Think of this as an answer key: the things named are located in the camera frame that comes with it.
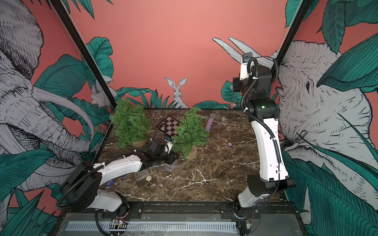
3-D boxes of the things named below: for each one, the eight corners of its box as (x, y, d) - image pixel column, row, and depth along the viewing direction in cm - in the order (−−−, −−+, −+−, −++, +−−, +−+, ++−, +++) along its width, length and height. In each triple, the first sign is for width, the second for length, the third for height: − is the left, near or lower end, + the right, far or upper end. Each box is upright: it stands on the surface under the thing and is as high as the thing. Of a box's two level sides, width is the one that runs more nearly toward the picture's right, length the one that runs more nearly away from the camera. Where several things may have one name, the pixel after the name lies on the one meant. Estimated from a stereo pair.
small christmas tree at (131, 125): (132, 159, 94) (106, 124, 66) (125, 146, 100) (99, 109, 72) (157, 145, 101) (143, 107, 73) (149, 133, 107) (134, 95, 79)
